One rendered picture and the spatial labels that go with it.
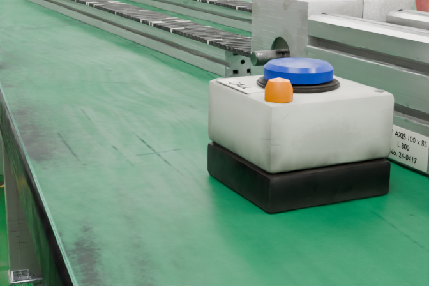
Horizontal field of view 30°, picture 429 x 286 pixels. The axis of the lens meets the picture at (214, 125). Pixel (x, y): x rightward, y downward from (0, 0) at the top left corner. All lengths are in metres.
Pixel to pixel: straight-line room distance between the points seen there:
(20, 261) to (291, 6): 1.42
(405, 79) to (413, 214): 0.11
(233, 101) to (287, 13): 0.19
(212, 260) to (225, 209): 0.07
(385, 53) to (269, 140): 0.14
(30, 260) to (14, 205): 0.14
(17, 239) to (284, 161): 1.54
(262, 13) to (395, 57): 0.16
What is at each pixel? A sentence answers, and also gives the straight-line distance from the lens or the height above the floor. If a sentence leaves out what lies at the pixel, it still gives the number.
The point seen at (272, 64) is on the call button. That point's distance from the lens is 0.45.
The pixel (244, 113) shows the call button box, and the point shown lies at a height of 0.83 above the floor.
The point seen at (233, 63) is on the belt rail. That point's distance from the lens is 0.80.
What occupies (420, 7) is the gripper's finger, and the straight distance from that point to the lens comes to 0.94.
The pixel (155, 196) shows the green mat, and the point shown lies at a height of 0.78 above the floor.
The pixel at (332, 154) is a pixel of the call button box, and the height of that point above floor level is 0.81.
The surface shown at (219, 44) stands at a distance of 0.79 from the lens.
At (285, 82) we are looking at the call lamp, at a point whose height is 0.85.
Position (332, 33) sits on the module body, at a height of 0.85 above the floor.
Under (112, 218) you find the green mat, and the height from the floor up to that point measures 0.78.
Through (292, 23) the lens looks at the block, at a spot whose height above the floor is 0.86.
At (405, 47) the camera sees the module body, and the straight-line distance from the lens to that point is 0.51.
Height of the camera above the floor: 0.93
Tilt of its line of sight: 14 degrees down
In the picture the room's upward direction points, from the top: straight up
